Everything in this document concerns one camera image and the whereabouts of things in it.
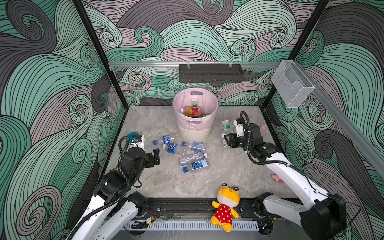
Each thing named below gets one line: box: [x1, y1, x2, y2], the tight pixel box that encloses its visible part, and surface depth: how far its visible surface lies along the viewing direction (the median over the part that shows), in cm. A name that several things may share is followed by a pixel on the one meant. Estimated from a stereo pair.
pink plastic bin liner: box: [172, 88, 219, 131], surface depth 90 cm
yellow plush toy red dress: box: [210, 183, 240, 233], surface depth 71 cm
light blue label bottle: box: [181, 141, 206, 153], surface depth 94 cm
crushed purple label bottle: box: [178, 152, 208, 166], surface depth 91 cm
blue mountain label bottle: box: [182, 159, 208, 173], surface depth 85 cm
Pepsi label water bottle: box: [153, 135, 176, 145], surface depth 97 cm
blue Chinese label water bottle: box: [162, 143, 188, 155], surface depth 92 cm
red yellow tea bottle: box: [180, 106, 201, 118], surface depth 95 cm
